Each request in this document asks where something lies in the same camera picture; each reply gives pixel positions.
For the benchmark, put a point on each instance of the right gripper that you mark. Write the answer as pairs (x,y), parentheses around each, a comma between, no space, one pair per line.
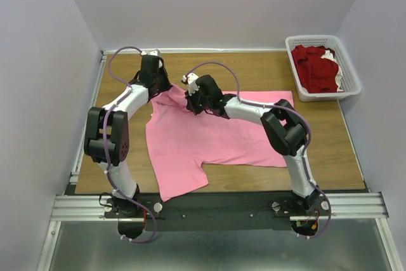
(189,103)

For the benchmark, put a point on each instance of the pink t shirt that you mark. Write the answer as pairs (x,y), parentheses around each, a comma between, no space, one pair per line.
(179,142)

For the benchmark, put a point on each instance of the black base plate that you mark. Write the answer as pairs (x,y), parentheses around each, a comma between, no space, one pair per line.
(217,211)

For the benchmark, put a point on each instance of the red t shirt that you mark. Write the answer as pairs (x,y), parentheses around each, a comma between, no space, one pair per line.
(316,75)

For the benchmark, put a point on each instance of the aluminium frame rail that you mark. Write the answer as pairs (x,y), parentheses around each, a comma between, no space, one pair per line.
(344,206)

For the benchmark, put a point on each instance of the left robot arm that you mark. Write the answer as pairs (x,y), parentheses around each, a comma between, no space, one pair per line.
(106,139)

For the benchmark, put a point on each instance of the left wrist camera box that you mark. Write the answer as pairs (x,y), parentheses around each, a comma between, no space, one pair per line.
(153,52)

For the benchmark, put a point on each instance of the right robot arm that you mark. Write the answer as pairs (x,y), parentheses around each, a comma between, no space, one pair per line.
(286,130)

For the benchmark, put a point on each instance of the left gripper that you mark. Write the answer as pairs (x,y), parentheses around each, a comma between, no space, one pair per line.
(167,85)

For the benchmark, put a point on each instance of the white cloth in basket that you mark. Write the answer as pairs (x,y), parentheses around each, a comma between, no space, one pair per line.
(328,55)

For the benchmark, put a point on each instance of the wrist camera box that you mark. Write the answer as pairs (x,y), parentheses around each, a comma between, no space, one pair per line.
(153,52)
(190,80)

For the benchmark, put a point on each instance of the white plastic basket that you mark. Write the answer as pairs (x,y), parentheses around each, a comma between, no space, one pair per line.
(350,82)

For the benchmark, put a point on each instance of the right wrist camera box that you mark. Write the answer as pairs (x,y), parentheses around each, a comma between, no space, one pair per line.
(190,80)

